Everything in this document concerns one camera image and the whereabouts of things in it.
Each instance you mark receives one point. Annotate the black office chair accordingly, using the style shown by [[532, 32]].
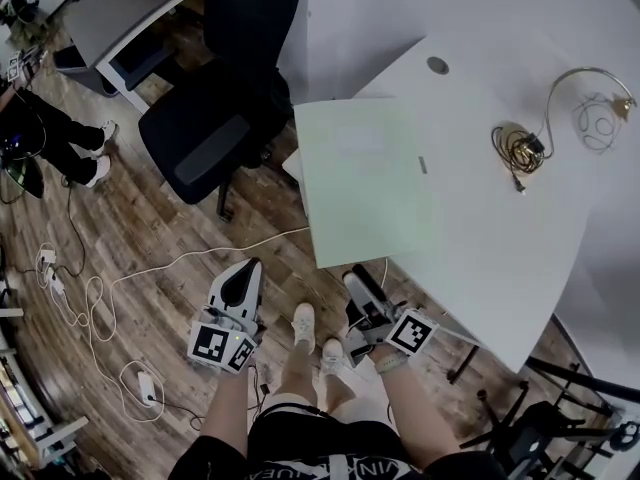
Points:
[[240, 28]]

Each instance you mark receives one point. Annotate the white power adapter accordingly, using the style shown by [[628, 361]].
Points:
[[146, 387]]

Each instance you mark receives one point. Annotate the black tripod stand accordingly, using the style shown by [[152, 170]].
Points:
[[575, 377]]

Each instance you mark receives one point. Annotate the person's right leg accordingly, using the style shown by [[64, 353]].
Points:
[[340, 393]]

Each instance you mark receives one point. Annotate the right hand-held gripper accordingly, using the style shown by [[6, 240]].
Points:
[[412, 330]]

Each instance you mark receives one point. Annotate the gold desk lamp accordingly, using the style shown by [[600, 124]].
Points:
[[550, 98]]

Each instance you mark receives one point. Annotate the person's left forearm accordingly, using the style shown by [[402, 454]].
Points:
[[225, 408]]

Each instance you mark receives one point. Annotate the black folding chair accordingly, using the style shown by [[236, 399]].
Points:
[[540, 418]]

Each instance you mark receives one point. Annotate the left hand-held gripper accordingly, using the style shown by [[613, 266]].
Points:
[[210, 343]]

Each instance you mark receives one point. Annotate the dark green flat bag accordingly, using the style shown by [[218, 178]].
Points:
[[20, 175]]

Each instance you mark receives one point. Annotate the person's black printed shirt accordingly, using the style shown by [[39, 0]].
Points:
[[325, 448]]

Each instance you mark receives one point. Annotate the grey chair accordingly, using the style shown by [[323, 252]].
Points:
[[72, 63]]

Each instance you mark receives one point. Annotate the person's left white shoe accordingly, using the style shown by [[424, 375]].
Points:
[[304, 325]]

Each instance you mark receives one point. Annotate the person's left leg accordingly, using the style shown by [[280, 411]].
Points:
[[299, 373]]

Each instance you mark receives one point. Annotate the white metal table frame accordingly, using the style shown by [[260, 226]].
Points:
[[62, 430]]

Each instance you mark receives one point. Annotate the grey table white legs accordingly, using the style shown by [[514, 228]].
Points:
[[125, 13]]

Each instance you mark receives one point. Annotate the person's pale shorts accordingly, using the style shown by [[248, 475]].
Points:
[[280, 402]]

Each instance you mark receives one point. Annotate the person's right forearm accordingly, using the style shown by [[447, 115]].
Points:
[[415, 408]]

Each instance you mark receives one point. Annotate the person's leg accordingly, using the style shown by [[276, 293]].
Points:
[[299, 373], [340, 393]]

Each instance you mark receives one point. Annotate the person's right white shoe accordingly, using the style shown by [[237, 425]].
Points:
[[332, 355]]

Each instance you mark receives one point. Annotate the person's white shoe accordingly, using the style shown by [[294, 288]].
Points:
[[332, 355], [304, 325]]

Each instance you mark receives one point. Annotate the white desk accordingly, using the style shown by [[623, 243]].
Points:
[[500, 268]]

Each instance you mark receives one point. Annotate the small white power strip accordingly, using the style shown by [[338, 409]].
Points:
[[57, 285], [47, 256]]

